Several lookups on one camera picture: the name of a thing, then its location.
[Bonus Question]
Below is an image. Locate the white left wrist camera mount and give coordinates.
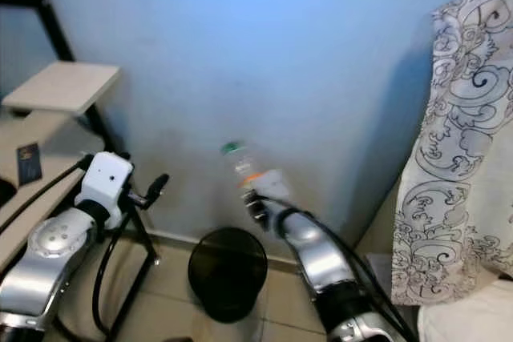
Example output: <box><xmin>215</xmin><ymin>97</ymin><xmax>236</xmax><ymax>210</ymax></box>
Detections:
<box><xmin>75</xmin><ymin>151</ymin><xmax>134</xmax><ymax>227</ymax></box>

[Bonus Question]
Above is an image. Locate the clear green-capped plastic bottle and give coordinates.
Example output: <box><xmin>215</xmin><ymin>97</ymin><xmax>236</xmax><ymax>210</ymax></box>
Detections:
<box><xmin>220</xmin><ymin>141</ymin><xmax>270</xmax><ymax>195</ymax></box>

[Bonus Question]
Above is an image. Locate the white swirl-patterned curtain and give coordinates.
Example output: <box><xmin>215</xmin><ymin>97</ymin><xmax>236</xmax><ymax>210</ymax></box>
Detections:
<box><xmin>393</xmin><ymin>0</ymin><xmax>513</xmax><ymax>308</ymax></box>

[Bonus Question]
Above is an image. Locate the small dark blue card box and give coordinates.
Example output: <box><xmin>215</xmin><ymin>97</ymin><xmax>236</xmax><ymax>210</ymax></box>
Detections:
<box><xmin>16</xmin><ymin>143</ymin><xmax>43</xmax><ymax>187</ymax></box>

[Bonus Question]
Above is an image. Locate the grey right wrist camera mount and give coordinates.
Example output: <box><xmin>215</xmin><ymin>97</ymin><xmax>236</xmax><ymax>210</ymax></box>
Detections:
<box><xmin>261</xmin><ymin>170</ymin><xmax>297</xmax><ymax>203</ymax></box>

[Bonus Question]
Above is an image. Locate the small beige wooden shelf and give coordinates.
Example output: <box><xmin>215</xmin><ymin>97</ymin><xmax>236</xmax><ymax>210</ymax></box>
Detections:
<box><xmin>2</xmin><ymin>62</ymin><xmax>121</xmax><ymax>116</ymax></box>

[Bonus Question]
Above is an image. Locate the black metal desk frame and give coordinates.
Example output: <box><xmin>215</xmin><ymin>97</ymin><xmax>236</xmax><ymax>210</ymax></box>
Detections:
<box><xmin>0</xmin><ymin>0</ymin><xmax>161</xmax><ymax>342</ymax></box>

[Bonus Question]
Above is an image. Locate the black round waste bin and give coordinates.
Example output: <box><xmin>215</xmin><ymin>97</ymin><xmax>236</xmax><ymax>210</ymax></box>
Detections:
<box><xmin>188</xmin><ymin>227</ymin><xmax>268</xmax><ymax>324</ymax></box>

